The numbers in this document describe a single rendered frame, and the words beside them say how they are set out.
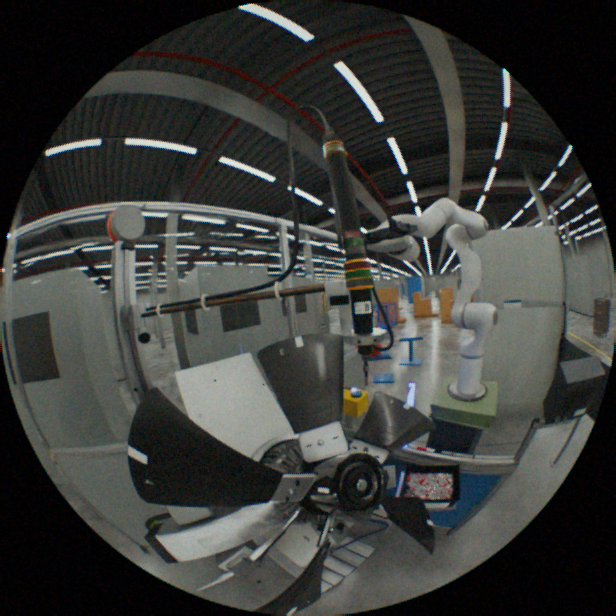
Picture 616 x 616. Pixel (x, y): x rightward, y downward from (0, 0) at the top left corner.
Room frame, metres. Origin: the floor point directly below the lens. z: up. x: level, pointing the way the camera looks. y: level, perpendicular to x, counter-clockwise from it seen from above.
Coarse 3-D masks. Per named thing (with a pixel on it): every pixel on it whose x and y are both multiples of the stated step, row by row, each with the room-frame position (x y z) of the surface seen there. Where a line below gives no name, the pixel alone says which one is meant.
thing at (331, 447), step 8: (328, 424) 0.29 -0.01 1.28; (336, 424) 0.28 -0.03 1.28; (304, 432) 0.29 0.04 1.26; (312, 432) 0.29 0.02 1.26; (320, 432) 0.28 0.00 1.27; (328, 432) 0.28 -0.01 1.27; (336, 432) 0.27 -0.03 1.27; (304, 440) 0.28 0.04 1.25; (312, 440) 0.28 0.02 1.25; (328, 440) 0.27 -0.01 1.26; (336, 440) 0.26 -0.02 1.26; (344, 440) 0.26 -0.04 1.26; (304, 448) 0.27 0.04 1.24; (312, 448) 0.27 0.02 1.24; (320, 448) 0.26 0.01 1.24; (328, 448) 0.26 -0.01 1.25; (336, 448) 0.25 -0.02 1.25; (344, 448) 0.25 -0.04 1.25; (304, 456) 0.26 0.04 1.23; (312, 456) 0.26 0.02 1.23; (320, 456) 0.25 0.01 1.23; (328, 456) 0.25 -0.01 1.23
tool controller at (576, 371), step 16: (560, 368) 0.13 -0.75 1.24; (576, 368) 0.05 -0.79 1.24; (592, 368) -0.03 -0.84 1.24; (560, 384) 0.10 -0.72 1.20; (576, 384) 0.03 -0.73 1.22; (592, 384) -0.05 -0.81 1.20; (544, 400) 0.17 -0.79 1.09; (560, 400) 0.08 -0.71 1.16; (576, 400) 0.00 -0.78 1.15; (592, 400) -0.09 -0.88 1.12; (544, 416) 0.13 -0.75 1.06; (560, 416) 0.05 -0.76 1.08; (576, 416) -0.03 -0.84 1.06
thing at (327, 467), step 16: (304, 464) 0.26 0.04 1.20; (320, 464) 0.23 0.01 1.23; (336, 464) 0.20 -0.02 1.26; (352, 464) 0.21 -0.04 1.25; (368, 464) 0.21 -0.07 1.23; (320, 480) 0.19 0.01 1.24; (336, 480) 0.17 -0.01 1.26; (352, 480) 0.19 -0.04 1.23; (368, 480) 0.19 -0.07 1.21; (384, 480) 0.19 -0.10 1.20; (304, 496) 0.20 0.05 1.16; (320, 496) 0.17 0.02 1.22; (336, 496) 0.15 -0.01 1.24; (352, 496) 0.16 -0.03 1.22; (368, 496) 0.16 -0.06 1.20; (320, 512) 0.18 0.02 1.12; (336, 512) 0.14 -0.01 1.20; (352, 512) 0.13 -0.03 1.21; (368, 512) 0.13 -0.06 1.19
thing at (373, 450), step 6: (354, 444) 0.31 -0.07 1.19; (360, 444) 0.31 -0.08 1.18; (366, 444) 0.31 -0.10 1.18; (348, 450) 0.29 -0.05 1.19; (354, 450) 0.29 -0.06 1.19; (360, 450) 0.29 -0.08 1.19; (372, 450) 0.28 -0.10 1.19; (378, 450) 0.28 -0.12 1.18; (384, 450) 0.27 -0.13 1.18; (384, 456) 0.26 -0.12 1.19
